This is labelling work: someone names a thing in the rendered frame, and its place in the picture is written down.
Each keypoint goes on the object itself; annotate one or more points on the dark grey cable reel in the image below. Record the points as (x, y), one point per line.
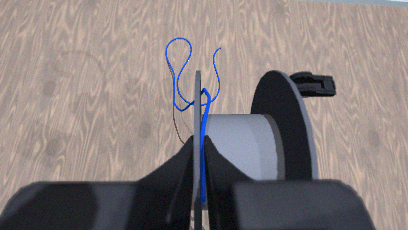
(274, 142)

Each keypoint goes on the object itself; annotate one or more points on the blue cable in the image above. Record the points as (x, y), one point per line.
(203, 125)

